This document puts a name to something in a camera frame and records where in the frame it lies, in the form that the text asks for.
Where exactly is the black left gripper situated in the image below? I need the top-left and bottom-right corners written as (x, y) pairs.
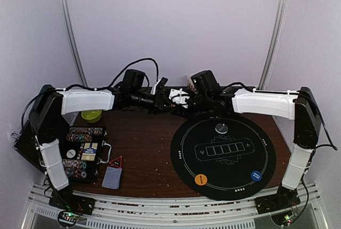
top-left (131, 89), bottom-right (178, 115)

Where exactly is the clear dealer button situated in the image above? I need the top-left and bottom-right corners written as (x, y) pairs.
top-left (215, 123), bottom-right (228, 134)

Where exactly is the orange big blind button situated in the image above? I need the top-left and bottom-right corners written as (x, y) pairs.
top-left (194, 174), bottom-right (208, 186)

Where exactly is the blue small blind button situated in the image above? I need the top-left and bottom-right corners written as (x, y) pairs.
top-left (250, 170), bottom-right (263, 182)

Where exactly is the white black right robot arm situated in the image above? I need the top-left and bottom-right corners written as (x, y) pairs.
top-left (169, 70), bottom-right (327, 213)

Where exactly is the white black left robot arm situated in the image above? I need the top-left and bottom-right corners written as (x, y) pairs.
top-left (17, 66), bottom-right (169, 212)

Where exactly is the floral ceramic mug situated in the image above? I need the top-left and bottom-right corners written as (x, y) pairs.
top-left (187, 76), bottom-right (196, 92)

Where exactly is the round black poker mat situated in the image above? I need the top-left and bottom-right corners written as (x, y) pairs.
top-left (170, 113), bottom-right (277, 201)

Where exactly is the green bowl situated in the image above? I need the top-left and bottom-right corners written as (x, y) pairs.
top-left (81, 110), bottom-right (102, 123)

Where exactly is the black red triangle marker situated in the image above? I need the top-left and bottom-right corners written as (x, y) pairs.
top-left (109, 156), bottom-right (123, 168)

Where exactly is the blue playing card deck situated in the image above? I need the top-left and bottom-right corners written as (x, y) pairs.
top-left (102, 167), bottom-right (122, 190)

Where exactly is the black poker chip case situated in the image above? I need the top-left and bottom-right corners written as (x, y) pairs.
top-left (59, 126), bottom-right (112, 184)

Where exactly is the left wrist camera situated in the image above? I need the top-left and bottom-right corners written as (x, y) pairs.
top-left (150, 77), bottom-right (168, 95)

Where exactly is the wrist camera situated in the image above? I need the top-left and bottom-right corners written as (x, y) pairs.
top-left (150, 77), bottom-right (168, 95)
top-left (168, 88), bottom-right (190, 108)

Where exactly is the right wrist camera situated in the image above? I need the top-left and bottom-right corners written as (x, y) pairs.
top-left (168, 88), bottom-right (190, 108)

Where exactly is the right aluminium frame post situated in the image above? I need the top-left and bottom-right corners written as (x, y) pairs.
top-left (258, 0), bottom-right (288, 89)

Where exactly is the aluminium frame post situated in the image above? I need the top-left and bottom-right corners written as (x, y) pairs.
top-left (258, 0), bottom-right (288, 89)
top-left (60, 0), bottom-right (88, 87)

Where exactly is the aluminium front rail base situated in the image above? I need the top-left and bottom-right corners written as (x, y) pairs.
top-left (22, 182), bottom-right (330, 229)

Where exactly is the left aluminium frame post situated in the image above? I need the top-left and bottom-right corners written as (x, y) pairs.
top-left (60, 0), bottom-right (88, 87)

